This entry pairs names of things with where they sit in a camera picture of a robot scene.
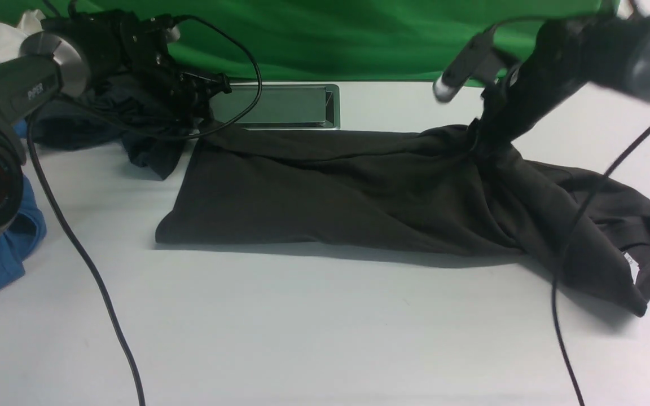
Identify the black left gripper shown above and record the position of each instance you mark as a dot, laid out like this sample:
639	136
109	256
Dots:
88	48

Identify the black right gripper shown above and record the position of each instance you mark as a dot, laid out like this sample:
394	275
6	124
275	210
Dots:
606	50

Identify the dark gray long-sleeve top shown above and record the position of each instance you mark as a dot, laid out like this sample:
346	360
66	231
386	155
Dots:
418	192

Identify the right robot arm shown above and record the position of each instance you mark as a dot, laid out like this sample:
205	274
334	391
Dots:
606	50

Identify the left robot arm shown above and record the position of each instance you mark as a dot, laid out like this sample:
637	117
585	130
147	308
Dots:
21	87

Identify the dark teal crumpled garment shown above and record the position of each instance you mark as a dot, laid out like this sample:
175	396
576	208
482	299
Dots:
150	130

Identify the green backdrop cloth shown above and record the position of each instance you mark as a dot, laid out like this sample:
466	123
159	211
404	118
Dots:
345	40

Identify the blue crumpled garment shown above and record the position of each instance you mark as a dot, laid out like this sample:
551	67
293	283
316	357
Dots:
3	254

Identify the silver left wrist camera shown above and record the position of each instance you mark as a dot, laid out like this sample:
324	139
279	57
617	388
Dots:
172	34

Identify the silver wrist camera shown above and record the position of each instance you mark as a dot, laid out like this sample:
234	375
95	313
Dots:
172	34
481	61

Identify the metal table cable hatch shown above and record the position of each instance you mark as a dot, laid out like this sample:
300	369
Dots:
281	107

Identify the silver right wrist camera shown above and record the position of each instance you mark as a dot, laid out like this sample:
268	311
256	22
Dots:
481	61

